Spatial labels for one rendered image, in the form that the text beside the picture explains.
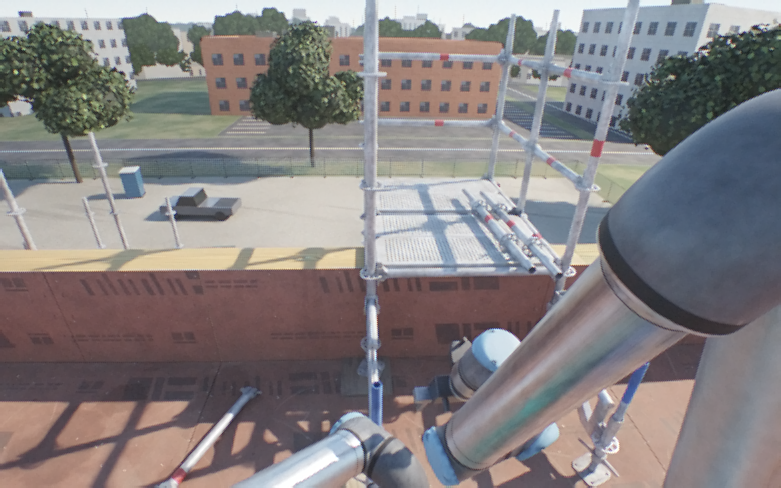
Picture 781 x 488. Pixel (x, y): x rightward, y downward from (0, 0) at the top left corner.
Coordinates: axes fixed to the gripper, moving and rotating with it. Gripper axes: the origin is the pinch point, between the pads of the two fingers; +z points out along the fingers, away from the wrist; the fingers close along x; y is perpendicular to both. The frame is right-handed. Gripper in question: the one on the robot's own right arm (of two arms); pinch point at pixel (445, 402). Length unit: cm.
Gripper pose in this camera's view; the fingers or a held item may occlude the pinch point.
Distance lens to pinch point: 105.8
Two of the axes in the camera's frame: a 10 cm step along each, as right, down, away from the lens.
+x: 9.7, 0.4, 2.2
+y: 1.1, 7.9, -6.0
